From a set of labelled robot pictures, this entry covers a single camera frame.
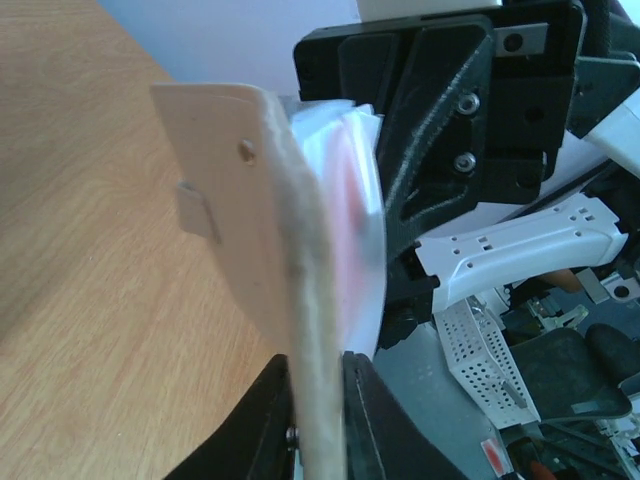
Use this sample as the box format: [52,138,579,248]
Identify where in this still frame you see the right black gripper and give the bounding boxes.
[293,1,585,262]

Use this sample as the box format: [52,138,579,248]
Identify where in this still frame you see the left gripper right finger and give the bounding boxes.
[342,352,465,480]

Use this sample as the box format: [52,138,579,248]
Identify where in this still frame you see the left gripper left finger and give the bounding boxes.
[169,354,294,480]

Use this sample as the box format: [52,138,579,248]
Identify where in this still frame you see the white red-dot card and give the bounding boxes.
[322,105,386,358]

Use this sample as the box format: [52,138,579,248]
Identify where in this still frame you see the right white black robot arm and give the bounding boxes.
[293,1,639,348]

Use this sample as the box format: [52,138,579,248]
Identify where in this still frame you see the white perforated plastic basket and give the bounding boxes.
[434,296,541,429]

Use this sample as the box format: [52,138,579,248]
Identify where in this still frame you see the black office chair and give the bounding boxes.
[511,323,639,424]

